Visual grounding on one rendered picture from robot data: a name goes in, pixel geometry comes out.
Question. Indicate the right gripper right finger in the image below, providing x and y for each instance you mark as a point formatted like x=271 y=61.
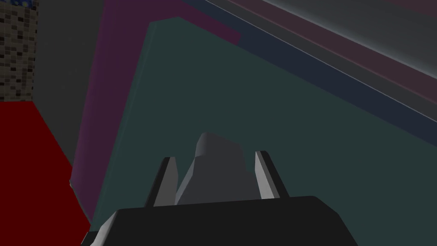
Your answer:
x=268 y=181

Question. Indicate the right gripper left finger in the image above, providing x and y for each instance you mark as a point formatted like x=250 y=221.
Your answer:
x=166 y=186

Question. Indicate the dark teal door leaf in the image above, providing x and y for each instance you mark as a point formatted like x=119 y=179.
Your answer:
x=273 y=112

